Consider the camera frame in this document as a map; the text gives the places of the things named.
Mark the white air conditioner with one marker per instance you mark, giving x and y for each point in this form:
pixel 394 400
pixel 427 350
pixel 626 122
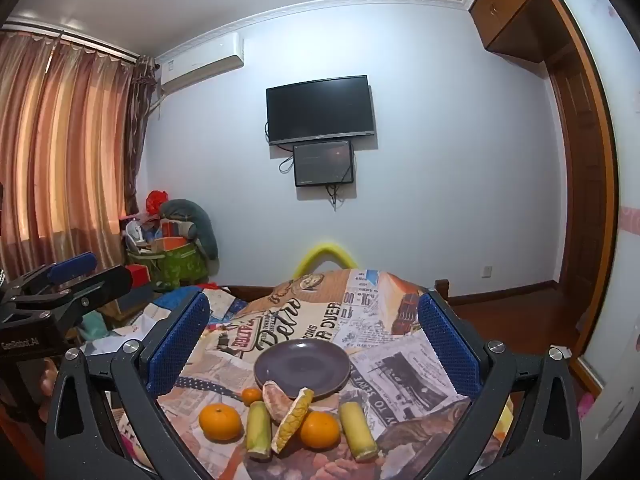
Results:
pixel 200 65

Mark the peeled pomelo segment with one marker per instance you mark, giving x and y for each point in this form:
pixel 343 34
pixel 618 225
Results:
pixel 275 400

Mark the dark purple plate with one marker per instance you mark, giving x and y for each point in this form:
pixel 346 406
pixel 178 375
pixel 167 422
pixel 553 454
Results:
pixel 300 365

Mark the white glossy wardrobe panel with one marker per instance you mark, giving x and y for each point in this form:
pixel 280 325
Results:
pixel 615 260

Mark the large orange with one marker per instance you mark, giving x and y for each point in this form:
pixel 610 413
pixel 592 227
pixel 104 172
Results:
pixel 220 422

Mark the black wall television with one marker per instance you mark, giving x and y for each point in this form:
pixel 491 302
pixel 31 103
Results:
pixel 320 110

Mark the newspaper print tablecloth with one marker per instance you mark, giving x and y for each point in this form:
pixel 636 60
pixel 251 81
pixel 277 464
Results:
pixel 380 320

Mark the brown side curtain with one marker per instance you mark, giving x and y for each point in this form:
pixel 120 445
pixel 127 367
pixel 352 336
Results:
pixel 137 125

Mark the red box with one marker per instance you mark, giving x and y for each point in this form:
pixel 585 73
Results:
pixel 137 276

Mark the orange striped curtain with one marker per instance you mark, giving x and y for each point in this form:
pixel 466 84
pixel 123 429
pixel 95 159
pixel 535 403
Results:
pixel 65 150

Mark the orange box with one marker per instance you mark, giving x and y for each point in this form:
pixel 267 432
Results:
pixel 173 228

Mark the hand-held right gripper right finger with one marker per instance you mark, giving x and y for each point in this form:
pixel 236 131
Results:
pixel 447 345

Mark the red plastic bag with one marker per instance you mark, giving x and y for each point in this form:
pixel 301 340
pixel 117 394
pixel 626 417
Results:
pixel 156 201

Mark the white wall outlet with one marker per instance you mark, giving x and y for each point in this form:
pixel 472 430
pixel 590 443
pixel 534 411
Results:
pixel 486 272

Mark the grey plush toy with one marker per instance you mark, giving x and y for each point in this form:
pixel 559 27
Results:
pixel 197 220

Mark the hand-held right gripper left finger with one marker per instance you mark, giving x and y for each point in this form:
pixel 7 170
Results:
pixel 177 345

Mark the wooden overhead cabinet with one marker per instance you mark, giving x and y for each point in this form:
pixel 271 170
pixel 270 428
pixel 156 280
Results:
pixel 505 5

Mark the wooden door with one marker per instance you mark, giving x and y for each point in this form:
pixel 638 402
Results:
pixel 570 160

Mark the small black wall monitor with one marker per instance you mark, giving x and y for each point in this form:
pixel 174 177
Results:
pixel 322 162

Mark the small orange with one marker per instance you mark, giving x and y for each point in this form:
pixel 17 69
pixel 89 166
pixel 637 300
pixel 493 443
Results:
pixel 250 396

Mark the green bag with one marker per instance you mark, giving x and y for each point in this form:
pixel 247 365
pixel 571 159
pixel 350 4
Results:
pixel 180 265

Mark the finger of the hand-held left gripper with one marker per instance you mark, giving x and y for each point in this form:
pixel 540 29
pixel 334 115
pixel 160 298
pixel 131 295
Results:
pixel 100 287
pixel 72 267

